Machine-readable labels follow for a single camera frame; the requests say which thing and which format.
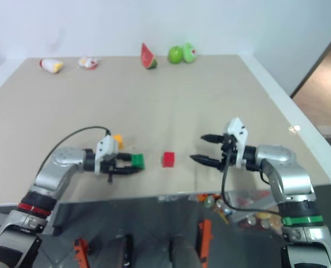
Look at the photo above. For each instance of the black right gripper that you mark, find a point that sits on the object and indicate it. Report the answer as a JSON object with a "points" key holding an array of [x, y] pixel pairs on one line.
{"points": [[228, 145]]}

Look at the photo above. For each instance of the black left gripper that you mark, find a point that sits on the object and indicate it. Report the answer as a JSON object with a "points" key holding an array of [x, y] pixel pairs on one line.
{"points": [[110, 164]]}

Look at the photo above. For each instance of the green cube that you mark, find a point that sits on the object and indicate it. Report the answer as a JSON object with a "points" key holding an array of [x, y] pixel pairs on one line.
{"points": [[138, 161]]}

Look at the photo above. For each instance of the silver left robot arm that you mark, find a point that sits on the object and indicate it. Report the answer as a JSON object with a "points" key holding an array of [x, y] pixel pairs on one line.
{"points": [[64, 156]]}

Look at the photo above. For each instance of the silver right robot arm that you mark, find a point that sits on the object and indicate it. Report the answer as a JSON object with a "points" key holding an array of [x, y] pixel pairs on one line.
{"points": [[277, 153]]}

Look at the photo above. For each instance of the yellow cube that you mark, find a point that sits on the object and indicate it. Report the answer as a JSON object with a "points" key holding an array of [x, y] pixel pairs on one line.
{"points": [[119, 141]]}

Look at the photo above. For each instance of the red cube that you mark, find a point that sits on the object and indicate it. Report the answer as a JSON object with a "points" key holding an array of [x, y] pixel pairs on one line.
{"points": [[168, 159]]}

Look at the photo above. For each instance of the clear bin of toys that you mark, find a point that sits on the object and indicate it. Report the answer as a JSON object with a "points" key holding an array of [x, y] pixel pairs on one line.
{"points": [[246, 212]]}

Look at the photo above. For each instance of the orange black clamp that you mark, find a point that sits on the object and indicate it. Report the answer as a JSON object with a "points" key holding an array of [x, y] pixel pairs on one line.
{"points": [[81, 252], [205, 243]]}

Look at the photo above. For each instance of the green toy fruit half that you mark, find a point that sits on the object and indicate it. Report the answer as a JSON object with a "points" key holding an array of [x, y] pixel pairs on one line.
{"points": [[189, 53]]}

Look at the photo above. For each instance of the green toy apple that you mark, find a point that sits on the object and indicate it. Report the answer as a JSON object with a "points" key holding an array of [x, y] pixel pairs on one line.
{"points": [[175, 55]]}

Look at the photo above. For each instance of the grey rounded shape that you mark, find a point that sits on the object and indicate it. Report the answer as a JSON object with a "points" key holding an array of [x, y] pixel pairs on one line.
{"points": [[183, 255]]}

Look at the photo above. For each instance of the toy watermelon slice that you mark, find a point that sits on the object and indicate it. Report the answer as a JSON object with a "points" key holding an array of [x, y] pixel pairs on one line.
{"points": [[148, 57]]}

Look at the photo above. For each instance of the white yellow red toy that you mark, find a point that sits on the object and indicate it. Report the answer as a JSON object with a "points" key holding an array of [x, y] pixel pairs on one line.
{"points": [[50, 65]]}

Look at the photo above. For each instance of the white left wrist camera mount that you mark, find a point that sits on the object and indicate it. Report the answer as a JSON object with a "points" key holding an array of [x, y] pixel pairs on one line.
{"points": [[105, 148]]}

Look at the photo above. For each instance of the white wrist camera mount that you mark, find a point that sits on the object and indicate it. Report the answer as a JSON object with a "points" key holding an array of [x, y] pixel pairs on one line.
{"points": [[105, 148], [239, 132]]}

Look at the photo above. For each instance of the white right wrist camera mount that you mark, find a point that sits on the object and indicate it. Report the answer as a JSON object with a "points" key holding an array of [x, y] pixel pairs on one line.
{"points": [[239, 132]]}

